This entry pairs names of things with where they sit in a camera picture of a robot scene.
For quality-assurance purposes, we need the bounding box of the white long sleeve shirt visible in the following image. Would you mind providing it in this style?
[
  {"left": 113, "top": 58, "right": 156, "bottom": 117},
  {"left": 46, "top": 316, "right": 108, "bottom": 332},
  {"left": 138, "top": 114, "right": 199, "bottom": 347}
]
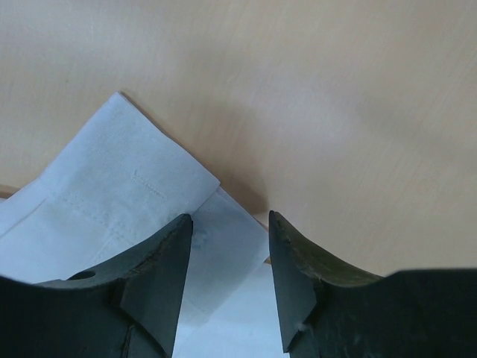
[{"left": 1, "top": 93, "right": 283, "bottom": 357}]

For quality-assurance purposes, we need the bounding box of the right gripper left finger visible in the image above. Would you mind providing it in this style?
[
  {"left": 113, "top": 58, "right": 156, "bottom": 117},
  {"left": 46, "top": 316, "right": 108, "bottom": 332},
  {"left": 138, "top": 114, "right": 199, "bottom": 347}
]
[{"left": 1, "top": 214, "right": 193, "bottom": 357}]

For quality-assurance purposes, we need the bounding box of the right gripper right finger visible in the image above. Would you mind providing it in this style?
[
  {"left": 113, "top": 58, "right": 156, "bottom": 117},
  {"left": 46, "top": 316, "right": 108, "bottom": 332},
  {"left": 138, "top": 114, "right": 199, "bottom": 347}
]
[{"left": 268, "top": 211, "right": 476, "bottom": 357}]

